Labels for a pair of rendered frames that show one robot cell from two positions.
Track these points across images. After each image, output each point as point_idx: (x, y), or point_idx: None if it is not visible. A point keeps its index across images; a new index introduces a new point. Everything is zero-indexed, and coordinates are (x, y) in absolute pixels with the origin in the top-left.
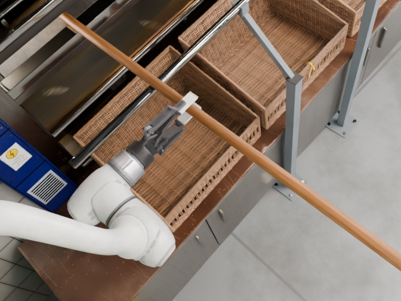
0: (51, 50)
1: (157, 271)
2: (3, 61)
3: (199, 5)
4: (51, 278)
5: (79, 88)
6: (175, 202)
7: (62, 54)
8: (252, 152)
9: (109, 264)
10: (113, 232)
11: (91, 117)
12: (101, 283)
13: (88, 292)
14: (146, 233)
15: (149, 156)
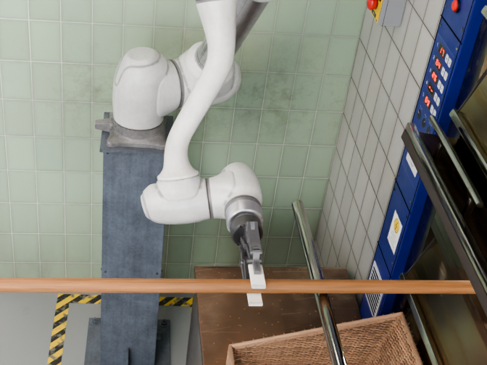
0: None
1: (201, 344)
2: (406, 147)
3: None
4: (285, 272)
5: (438, 311)
6: None
7: (461, 271)
8: (146, 279)
9: (250, 315)
10: (177, 145)
11: (426, 354)
12: (238, 299)
13: None
14: (164, 179)
15: (233, 227)
